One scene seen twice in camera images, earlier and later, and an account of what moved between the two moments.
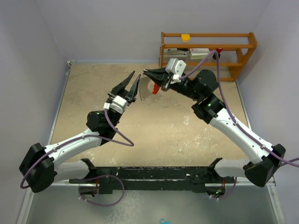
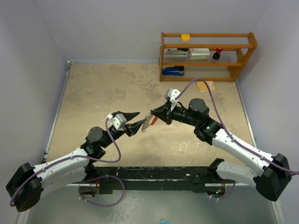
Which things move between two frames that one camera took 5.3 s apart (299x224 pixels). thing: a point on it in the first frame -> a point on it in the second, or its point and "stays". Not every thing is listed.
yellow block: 185,38 stays
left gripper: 119,90 -> 130,130
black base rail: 125,178 stays
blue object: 165,222 stays
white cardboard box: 198,53 stays
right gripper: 160,77 -> 164,113
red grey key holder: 146,87 -> 150,120
